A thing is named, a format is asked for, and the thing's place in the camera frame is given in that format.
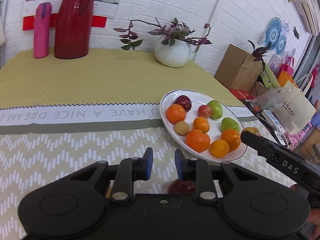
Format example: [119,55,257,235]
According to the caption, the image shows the red-green tomato fruit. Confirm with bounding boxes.
[242,127,260,136]

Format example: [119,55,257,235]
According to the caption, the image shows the dark red plum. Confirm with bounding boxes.
[168,179,195,194]
[173,95,192,113]

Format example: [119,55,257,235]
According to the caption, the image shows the large front orange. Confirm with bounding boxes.
[220,129,241,152]

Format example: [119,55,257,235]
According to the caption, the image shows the small yellow-orange mandarin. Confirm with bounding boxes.
[209,139,229,158]

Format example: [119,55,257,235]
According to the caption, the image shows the round green apple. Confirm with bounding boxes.
[221,117,240,132]

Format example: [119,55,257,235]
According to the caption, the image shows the small tan longan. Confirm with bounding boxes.
[174,121,190,136]

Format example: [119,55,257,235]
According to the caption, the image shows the oblong green apple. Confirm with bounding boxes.
[208,100,223,120]

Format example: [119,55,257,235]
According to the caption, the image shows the bright red small apple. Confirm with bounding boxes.
[197,105,213,119]

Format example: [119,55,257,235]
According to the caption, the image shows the dark red plum back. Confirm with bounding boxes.
[173,95,192,113]

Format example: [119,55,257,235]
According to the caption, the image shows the person left hand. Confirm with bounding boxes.
[290,184,320,240]

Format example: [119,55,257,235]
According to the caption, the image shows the clear plastic bag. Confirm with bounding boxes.
[252,87,288,113]

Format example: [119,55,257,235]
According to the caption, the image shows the cream tote bag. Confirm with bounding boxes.
[274,81,316,134]

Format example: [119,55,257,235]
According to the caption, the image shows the red envelope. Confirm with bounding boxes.
[229,89,255,101]

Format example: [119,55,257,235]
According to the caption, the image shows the green gift box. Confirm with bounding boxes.
[260,64,280,89]

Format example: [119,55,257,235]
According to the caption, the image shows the white ceramic plate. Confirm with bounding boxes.
[159,90,248,163]

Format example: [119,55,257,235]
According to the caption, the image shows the brown cardboard box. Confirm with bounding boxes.
[214,44,263,92]

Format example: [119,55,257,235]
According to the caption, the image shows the dark purple plant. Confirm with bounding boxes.
[247,40,271,71]

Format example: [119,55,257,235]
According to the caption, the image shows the patterned beige tablecloth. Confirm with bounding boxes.
[0,48,298,240]

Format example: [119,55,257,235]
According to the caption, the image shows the white pot purple plant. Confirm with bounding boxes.
[113,18,211,68]

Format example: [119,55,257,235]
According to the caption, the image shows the white air conditioner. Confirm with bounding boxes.
[292,0,319,36]

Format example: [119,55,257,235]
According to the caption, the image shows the red thermos jug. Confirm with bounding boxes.
[54,0,93,59]

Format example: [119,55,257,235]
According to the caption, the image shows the pink thermos bottle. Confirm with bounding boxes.
[34,2,52,59]

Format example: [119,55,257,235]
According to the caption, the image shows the blue round wall ornament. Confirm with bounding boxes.
[263,17,290,55]

